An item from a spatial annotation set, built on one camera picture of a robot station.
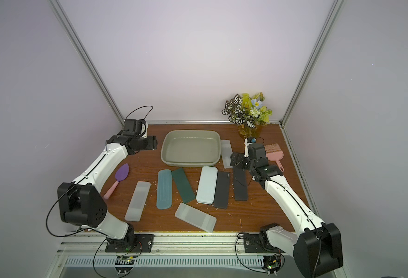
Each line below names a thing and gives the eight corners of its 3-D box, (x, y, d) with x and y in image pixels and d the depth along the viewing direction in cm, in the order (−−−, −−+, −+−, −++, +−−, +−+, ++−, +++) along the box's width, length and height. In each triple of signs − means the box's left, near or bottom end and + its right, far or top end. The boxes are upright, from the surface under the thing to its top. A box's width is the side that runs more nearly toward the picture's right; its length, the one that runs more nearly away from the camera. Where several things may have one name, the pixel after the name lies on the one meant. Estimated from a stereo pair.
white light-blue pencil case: (195, 202, 86) (194, 201, 84) (202, 167, 99) (201, 165, 97) (214, 205, 85) (214, 203, 83) (218, 169, 98) (219, 167, 96)
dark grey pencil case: (213, 207, 85) (213, 205, 83) (217, 173, 98) (218, 171, 95) (227, 209, 85) (227, 207, 83) (229, 174, 97) (229, 172, 95)
